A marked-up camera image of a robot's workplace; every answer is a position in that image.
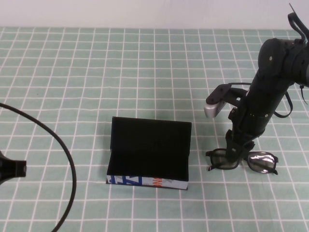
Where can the black framed glasses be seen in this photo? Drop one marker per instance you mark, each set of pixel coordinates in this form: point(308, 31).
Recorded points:
point(262, 163)

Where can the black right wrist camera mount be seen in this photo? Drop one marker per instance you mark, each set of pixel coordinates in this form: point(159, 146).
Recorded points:
point(218, 93)

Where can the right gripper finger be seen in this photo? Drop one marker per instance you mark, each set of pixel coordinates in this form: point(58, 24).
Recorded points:
point(234, 154)
point(248, 148)

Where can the black printed glasses case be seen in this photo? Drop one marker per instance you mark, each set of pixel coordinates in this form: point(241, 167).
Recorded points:
point(144, 145)

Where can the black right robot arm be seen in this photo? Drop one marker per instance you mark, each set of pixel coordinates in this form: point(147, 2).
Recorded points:
point(268, 91)

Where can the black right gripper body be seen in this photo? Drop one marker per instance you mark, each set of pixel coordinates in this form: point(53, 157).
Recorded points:
point(242, 139)

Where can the green white checked tablecloth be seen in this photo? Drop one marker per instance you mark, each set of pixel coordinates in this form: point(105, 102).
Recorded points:
point(96, 72)

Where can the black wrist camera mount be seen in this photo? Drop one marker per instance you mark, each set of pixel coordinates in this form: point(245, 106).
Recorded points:
point(9, 169)
point(218, 93)

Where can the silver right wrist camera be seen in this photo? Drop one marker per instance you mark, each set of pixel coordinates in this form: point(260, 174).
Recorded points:
point(212, 110)

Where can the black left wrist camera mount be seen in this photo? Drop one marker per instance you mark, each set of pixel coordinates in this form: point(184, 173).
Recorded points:
point(9, 169)

